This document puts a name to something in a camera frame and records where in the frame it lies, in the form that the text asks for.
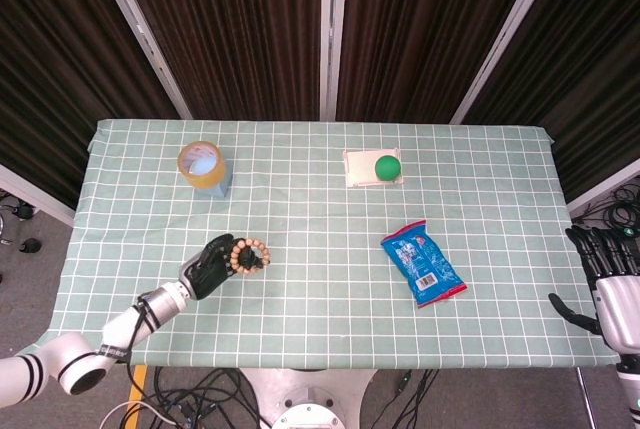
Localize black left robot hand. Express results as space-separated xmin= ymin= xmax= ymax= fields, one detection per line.
xmin=178 ymin=233 xmax=267 ymax=302

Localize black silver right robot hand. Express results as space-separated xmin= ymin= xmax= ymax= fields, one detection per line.
xmin=548 ymin=224 xmax=640 ymax=358

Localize wooden bead bracelet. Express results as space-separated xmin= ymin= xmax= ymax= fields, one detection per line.
xmin=227 ymin=237 xmax=272 ymax=278

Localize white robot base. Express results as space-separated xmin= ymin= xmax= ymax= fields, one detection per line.
xmin=239 ymin=367 xmax=380 ymax=429

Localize light blue block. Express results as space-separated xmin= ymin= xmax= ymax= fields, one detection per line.
xmin=197 ymin=158 xmax=234 ymax=199

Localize yellow packing tape roll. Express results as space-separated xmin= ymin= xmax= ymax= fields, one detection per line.
xmin=177 ymin=140 xmax=227 ymax=189

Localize green checked tablecloth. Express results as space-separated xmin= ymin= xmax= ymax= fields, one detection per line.
xmin=49 ymin=118 xmax=621 ymax=371

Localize yellow floor tape strip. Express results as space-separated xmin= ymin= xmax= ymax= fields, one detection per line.
xmin=122 ymin=366 xmax=150 ymax=429

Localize white plastic tray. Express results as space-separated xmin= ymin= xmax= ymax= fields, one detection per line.
xmin=342 ymin=147 xmax=405 ymax=189

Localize blue snack bag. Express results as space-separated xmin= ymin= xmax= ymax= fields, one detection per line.
xmin=380 ymin=219 xmax=470 ymax=310

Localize green ball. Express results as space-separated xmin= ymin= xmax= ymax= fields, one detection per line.
xmin=374 ymin=154 xmax=403 ymax=183

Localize dark pleated curtain panel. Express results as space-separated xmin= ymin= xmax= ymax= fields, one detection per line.
xmin=112 ymin=0 xmax=325 ymax=121
xmin=462 ymin=0 xmax=640 ymax=203
xmin=0 ymin=0 xmax=180 ymax=211
xmin=334 ymin=0 xmax=545 ymax=124

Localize black coiled cables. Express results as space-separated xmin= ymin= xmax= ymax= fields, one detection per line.
xmin=574 ymin=182 xmax=640 ymax=233

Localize white partition base rail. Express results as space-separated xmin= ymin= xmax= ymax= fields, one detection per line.
xmin=0 ymin=163 xmax=77 ymax=228
xmin=566 ymin=157 xmax=640 ymax=216

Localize black floor cable bundle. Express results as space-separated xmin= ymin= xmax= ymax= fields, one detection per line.
xmin=127 ymin=366 xmax=269 ymax=429

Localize white floor cable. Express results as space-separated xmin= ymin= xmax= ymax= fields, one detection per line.
xmin=98 ymin=400 xmax=182 ymax=429

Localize white partition post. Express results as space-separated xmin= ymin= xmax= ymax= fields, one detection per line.
xmin=318 ymin=0 xmax=350 ymax=123
xmin=87 ymin=0 xmax=195 ymax=121
xmin=448 ymin=0 xmax=571 ymax=126

